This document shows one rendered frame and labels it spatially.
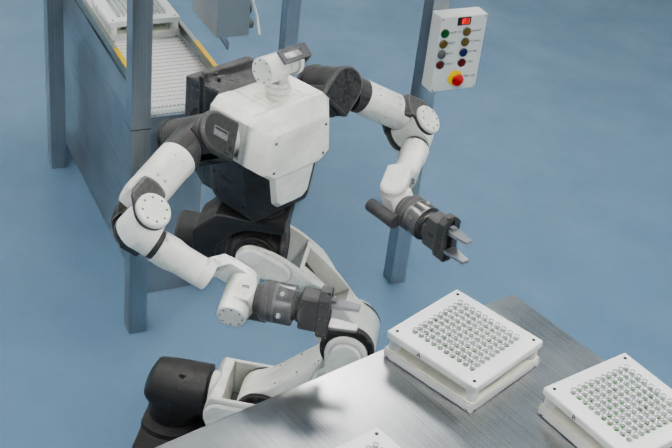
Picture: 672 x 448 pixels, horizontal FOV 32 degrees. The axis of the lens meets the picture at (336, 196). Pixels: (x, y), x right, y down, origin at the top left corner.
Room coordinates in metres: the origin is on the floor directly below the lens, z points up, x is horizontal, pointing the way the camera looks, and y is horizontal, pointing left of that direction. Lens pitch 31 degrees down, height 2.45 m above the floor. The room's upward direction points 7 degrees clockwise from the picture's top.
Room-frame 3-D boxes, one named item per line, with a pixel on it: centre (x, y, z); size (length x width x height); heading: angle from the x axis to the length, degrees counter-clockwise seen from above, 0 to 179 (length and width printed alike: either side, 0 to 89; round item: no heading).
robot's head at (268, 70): (2.43, 0.17, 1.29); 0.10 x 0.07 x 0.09; 140
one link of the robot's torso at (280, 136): (2.48, 0.21, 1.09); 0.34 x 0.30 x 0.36; 140
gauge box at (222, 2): (3.31, 0.41, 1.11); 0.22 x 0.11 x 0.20; 28
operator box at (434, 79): (3.48, -0.32, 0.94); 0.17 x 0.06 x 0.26; 118
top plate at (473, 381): (2.04, -0.32, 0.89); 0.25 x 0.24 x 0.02; 140
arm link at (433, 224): (2.37, -0.24, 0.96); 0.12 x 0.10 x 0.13; 42
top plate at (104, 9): (3.69, 0.76, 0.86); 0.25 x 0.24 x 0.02; 119
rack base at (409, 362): (2.04, -0.32, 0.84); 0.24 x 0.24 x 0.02; 50
